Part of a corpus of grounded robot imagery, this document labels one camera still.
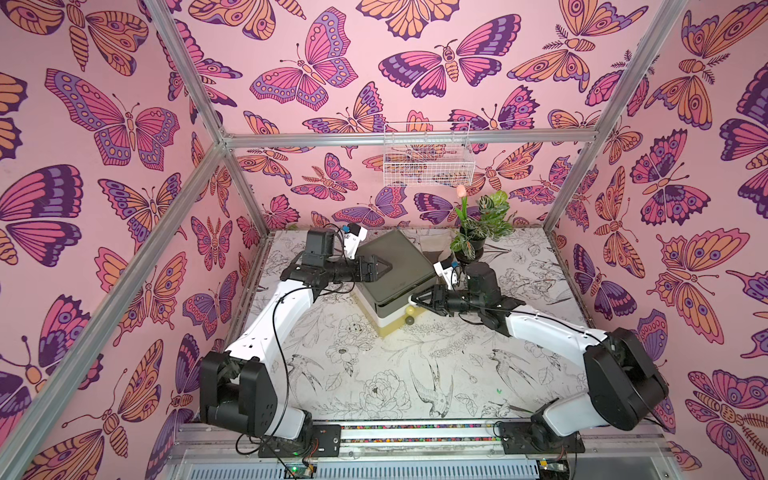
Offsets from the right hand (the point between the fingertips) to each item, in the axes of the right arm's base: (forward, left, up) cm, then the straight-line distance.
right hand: (409, 305), depth 78 cm
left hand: (+8, +7, +6) cm, 12 cm away
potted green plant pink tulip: (+25, -23, +8) cm, 35 cm away
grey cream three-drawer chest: (0, +6, +3) cm, 7 cm away
